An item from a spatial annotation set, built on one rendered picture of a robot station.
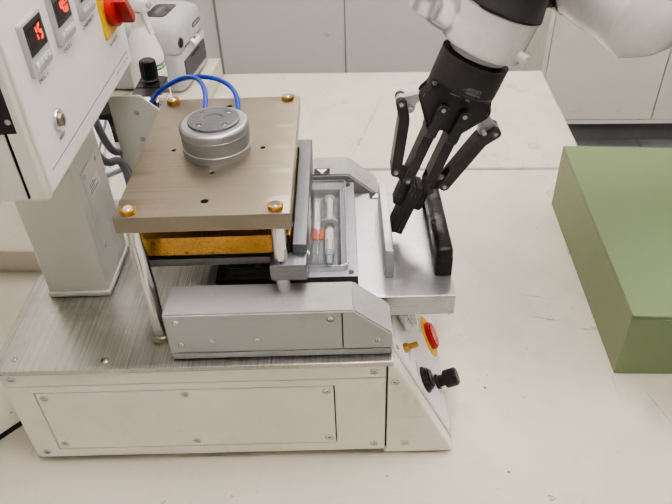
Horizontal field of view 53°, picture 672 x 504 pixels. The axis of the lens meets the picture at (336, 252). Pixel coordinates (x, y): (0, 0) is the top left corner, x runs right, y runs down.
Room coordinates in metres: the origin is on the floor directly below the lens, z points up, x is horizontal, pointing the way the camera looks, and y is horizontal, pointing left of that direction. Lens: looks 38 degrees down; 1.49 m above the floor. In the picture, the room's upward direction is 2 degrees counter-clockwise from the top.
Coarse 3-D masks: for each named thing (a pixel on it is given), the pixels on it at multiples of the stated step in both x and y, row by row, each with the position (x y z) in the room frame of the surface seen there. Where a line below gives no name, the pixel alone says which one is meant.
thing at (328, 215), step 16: (320, 192) 0.75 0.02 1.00; (336, 192) 0.75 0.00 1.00; (320, 208) 0.71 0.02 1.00; (336, 208) 0.71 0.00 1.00; (320, 224) 0.67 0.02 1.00; (336, 224) 0.67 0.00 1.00; (320, 240) 0.64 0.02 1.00; (336, 240) 0.64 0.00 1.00; (320, 256) 0.61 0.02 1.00; (336, 256) 0.61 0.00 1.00
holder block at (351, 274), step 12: (348, 192) 0.76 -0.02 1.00; (348, 204) 0.73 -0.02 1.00; (348, 216) 0.70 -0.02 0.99; (348, 228) 0.68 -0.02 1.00; (348, 240) 0.65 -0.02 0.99; (348, 252) 0.63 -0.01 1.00; (348, 264) 0.61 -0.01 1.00; (216, 276) 0.59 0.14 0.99; (228, 276) 0.59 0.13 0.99; (240, 276) 0.59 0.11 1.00; (252, 276) 0.59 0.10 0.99; (264, 276) 0.59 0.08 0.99; (312, 276) 0.59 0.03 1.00; (324, 276) 0.59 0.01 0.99; (336, 276) 0.58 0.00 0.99; (348, 276) 0.58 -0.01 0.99
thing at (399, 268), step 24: (384, 192) 0.73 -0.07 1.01; (360, 216) 0.74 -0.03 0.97; (384, 216) 0.68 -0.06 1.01; (360, 240) 0.68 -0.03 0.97; (384, 240) 0.63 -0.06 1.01; (408, 240) 0.68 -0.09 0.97; (360, 264) 0.63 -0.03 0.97; (384, 264) 0.62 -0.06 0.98; (408, 264) 0.63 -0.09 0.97; (432, 264) 0.63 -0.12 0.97; (384, 288) 0.59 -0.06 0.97; (408, 288) 0.59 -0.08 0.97; (432, 288) 0.59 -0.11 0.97; (408, 312) 0.57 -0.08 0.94; (432, 312) 0.57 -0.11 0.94
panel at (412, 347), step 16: (400, 336) 0.57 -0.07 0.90; (416, 336) 0.63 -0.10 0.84; (400, 352) 0.54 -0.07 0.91; (416, 352) 0.59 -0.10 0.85; (432, 352) 0.65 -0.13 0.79; (416, 368) 0.56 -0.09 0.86; (432, 368) 0.62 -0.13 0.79; (416, 384) 0.53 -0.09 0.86; (432, 400) 0.54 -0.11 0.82; (448, 416) 0.56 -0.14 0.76; (448, 432) 0.53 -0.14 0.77
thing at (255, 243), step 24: (144, 240) 0.59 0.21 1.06; (168, 240) 0.59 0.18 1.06; (192, 240) 0.58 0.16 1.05; (216, 240) 0.58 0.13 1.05; (240, 240) 0.58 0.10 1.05; (264, 240) 0.58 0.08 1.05; (288, 240) 0.58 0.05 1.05; (168, 264) 0.59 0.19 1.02; (192, 264) 0.58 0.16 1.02; (216, 264) 0.58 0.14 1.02
